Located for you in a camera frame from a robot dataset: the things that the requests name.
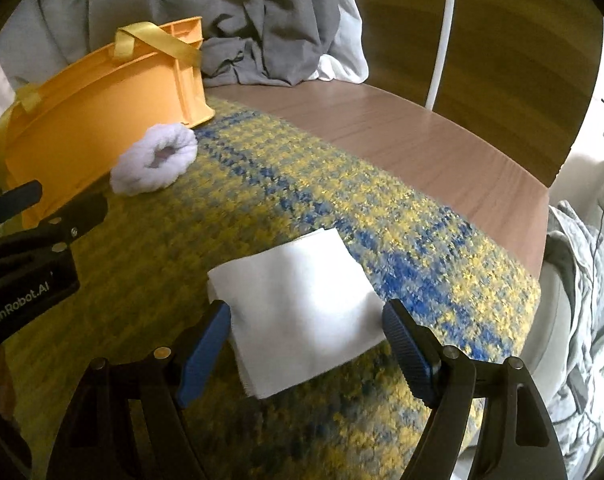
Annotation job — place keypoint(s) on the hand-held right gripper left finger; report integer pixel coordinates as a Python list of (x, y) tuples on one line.
[(202, 355)]

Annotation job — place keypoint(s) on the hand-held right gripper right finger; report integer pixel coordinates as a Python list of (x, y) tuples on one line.
[(407, 355)]

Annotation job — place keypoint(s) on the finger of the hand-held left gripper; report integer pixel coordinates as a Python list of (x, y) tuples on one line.
[(14, 197), (84, 212)]

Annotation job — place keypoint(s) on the white fluffy scrunchie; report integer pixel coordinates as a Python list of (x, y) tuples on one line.
[(132, 170)]

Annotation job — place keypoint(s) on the yellow blue checked blanket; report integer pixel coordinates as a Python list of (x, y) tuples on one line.
[(332, 185)]

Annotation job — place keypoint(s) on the crumpled grey white cloth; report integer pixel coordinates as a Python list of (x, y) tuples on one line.
[(577, 260)]

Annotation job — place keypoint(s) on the wide grey curtain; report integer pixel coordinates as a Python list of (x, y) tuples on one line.
[(282, 20)]

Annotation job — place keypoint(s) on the white vertical strip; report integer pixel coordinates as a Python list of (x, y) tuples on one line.
[(439, 60)]

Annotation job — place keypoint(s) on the white sheer curtain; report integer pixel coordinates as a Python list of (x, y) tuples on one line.
[(347, 50)]

